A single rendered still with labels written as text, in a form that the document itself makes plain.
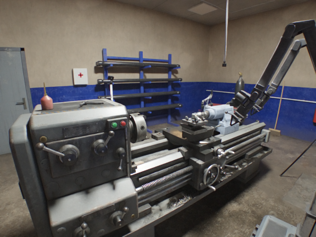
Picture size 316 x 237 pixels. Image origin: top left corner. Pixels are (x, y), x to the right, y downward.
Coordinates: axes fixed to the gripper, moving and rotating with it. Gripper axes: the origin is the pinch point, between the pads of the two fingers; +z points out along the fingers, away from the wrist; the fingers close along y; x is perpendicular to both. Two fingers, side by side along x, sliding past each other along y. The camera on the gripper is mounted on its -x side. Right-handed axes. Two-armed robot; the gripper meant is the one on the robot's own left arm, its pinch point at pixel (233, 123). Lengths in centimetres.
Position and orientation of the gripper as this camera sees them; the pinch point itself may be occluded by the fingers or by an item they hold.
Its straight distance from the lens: 122.2
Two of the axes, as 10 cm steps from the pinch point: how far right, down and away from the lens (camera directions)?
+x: 6.0, 6.4, -4.8
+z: -3.5, 7.5, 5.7
